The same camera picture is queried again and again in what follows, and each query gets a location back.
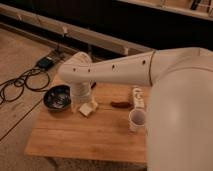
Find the long metal rail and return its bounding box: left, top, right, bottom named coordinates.
left=0, top=3, right=152, bottom=55

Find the white cup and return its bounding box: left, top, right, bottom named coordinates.
left=129, top=108, right=146, bottom=132

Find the white sponge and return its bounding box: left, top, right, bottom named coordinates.
left=79, top=102, right=98, bottom=117

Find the white bottle lying down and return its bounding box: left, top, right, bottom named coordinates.
left=132, top=87, right=145, bottom=108

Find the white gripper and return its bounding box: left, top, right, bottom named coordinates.
left=70, top=83, right=91, bottom=112

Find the dark metal bowl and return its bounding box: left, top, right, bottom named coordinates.
left=43, top=85, right=71, bottom=111

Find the brown sausage-shaped object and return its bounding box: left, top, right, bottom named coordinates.
left=110, top=102, right=131, bottom=109

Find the black power adapter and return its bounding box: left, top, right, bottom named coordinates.
left=36, top=57, right=54, bottom=71

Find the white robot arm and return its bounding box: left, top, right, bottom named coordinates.
left=58, top=47, right=213, bottom=171

